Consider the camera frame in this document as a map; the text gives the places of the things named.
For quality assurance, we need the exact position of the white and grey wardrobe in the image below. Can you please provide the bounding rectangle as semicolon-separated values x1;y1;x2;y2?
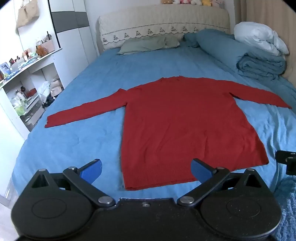
47;0;97;67

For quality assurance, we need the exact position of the folded blue duvet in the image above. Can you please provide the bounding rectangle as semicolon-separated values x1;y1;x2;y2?
184;29;287;80

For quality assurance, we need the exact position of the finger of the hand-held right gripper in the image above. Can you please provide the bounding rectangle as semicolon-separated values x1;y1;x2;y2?
275;150;296;176

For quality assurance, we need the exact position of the beige tote bag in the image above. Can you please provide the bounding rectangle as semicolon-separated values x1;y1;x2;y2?
15;0;40;29

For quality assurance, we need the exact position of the white plastic bag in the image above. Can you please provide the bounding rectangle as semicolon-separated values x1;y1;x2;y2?
38;81;52;100

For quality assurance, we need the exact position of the pink storage box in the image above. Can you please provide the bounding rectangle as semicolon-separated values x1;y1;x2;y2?
42;39;55;53

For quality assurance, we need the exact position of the cream padded headboard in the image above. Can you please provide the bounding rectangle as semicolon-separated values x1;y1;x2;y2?
99;4;231;51

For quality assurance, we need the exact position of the row of plush toys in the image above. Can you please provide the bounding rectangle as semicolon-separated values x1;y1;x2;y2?
161;0;225;9

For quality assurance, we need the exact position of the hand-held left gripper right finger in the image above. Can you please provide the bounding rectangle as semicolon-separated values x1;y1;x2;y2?
177;158;263;207

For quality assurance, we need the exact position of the brown teddy bear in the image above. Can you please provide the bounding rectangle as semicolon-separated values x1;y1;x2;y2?
36;45;48;57

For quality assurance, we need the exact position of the white pillow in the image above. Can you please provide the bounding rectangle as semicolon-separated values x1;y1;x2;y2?
234;22;289;55

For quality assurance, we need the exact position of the green pillow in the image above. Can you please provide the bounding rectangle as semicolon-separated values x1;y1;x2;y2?
117;37;166;55
164;35;180;48

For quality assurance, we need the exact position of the red knit sweater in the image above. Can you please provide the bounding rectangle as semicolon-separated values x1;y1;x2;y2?
45;76;292;191

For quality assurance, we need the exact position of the green plastic bag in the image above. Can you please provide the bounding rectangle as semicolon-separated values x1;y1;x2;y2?
10;96;28;116

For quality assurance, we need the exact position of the blue bed sheet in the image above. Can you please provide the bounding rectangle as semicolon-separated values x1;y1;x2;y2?
11;44;296;202

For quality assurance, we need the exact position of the white shelf unit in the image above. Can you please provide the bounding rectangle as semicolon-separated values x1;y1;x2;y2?
0;47;65;141

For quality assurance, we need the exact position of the beige handbag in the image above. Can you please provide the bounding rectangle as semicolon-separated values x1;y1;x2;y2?
50;77;64;96

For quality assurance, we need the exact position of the beige curtain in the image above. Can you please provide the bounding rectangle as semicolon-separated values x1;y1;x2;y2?
240;0;296;32

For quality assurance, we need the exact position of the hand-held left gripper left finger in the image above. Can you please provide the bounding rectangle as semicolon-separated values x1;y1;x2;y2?
31;159;116;207

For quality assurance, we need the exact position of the blue fluffy rug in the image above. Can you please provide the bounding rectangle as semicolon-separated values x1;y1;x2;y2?
272;176;296;241

